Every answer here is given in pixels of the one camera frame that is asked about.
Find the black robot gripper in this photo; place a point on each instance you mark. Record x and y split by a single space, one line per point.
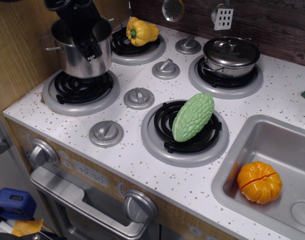
80 17

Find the orange toy pumpkin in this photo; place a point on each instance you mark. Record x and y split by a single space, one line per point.
259 182

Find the right silver oven knob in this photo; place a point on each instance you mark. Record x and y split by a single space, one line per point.
138 207

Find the blue clamp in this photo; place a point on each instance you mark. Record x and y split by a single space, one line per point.
16 204

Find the yellow cloth scrap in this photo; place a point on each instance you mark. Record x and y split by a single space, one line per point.
26 227

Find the left silver oven knob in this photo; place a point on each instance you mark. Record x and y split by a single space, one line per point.
42 153

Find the lidded steel pot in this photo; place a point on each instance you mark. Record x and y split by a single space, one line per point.
229 57

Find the black burner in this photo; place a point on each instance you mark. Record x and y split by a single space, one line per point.
124 53
224 87
205 147
73 96

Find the hanging steel strainer ladle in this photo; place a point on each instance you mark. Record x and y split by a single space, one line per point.
173 10

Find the green toy bitter gourd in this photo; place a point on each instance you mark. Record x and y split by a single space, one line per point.
192 117

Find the back right black burner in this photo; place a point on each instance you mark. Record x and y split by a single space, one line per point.
224 87

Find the silver stove knob upper middle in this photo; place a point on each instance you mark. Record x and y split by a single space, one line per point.
166 70

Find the silver stove knob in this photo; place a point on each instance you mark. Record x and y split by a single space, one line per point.
139 98
188 46
106 134
166 70

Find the silver stove knob lower middle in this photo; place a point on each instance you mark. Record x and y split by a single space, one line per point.
139 98

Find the silver stove knob back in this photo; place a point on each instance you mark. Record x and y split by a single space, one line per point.
188 46

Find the silver oven door handle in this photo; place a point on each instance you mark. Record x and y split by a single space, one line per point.
84 212

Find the silver stove knob front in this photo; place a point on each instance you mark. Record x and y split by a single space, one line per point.
106 134

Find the hanging slotted steel spatula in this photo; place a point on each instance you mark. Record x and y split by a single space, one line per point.
222 16

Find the grey toy sink basin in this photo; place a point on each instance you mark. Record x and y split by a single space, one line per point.
281 145

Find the yellow toy bell pepper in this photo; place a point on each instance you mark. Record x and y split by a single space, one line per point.
139 32

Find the silver oven knob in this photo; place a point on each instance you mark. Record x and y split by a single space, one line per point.
138 207
42 153

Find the back left black burner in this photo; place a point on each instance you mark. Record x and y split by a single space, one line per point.
124 53

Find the oven clock display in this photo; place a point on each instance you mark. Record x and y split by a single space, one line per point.
91 173

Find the front left black burner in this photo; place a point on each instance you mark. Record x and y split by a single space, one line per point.
73 96

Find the tall steel pot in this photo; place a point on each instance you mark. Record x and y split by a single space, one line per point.
70 58

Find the front right black burner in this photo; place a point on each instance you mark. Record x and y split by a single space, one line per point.
205 147

